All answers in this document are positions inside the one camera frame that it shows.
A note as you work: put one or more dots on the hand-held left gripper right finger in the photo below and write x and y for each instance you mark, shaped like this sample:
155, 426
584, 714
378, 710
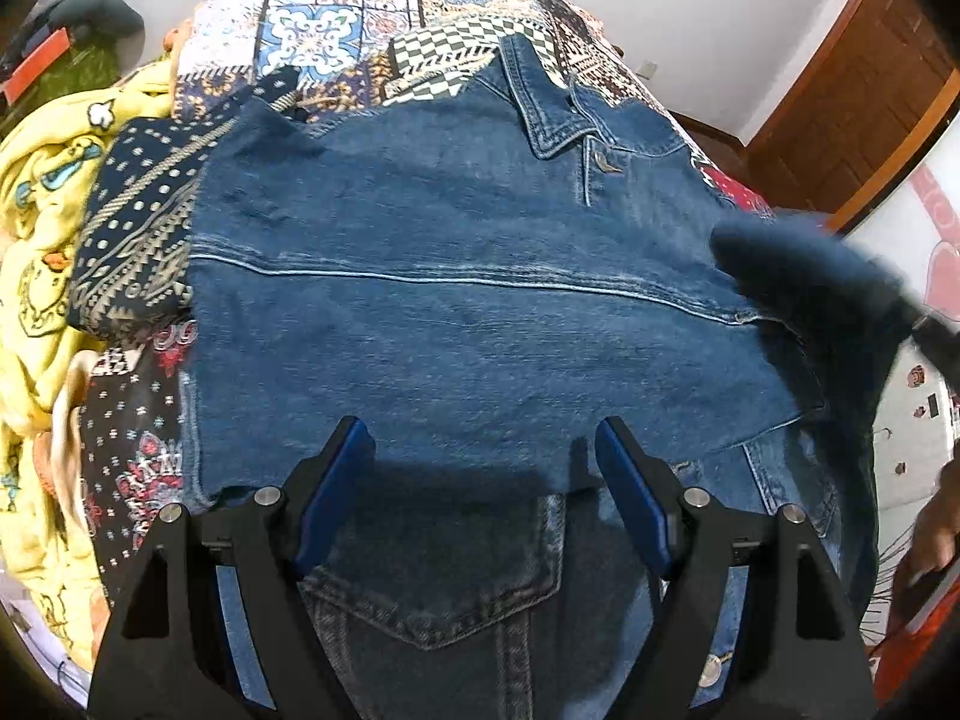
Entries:
637, 499

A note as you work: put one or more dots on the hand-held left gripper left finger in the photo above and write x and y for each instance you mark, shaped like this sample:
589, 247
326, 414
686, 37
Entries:
334, 499

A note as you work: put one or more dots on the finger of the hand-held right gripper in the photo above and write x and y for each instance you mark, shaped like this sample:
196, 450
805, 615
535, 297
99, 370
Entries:
937, 345

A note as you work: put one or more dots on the blue denim jacket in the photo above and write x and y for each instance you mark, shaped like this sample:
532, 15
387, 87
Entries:
450, 330

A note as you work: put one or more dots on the person's right hand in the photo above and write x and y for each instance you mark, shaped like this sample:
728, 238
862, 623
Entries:
934, 540

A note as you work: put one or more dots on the white stickered cabinet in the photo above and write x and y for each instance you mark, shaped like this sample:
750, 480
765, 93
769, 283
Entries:
915, 435

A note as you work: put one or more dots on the wooden door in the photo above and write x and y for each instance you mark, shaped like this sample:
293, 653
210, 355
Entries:
862, 90

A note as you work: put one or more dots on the yellow cartoon print blanket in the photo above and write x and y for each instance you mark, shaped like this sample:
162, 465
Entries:
45, 240

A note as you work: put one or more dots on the patchwork printed bedspread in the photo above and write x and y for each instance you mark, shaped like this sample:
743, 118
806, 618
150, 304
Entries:
322, 30

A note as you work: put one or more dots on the green cloth-covered table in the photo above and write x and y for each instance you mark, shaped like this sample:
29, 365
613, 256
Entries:
82, 69

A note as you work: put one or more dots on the orange box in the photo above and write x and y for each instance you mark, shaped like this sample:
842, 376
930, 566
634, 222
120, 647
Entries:
37, 60

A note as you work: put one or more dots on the grey cloth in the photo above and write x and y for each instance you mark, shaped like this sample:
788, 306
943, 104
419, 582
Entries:
101, 13

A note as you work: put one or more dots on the wall outlet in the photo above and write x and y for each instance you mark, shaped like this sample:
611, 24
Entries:
649, 69

